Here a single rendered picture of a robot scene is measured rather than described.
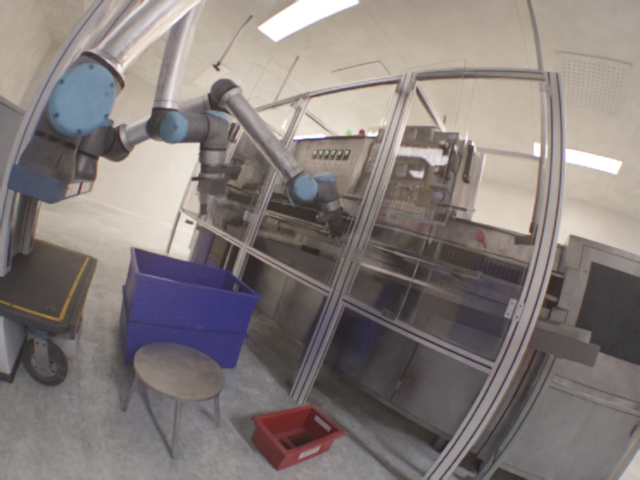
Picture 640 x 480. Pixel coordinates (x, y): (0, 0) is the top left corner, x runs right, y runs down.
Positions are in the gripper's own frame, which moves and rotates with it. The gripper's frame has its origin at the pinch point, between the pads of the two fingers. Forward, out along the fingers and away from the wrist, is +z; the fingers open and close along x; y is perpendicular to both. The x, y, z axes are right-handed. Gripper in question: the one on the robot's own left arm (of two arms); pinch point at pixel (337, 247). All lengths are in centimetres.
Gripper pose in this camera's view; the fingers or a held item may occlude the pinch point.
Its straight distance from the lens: 129.2
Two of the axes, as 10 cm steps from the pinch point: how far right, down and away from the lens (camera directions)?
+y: 6.9, -4.9, 5.3
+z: 2.5, 8.5, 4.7
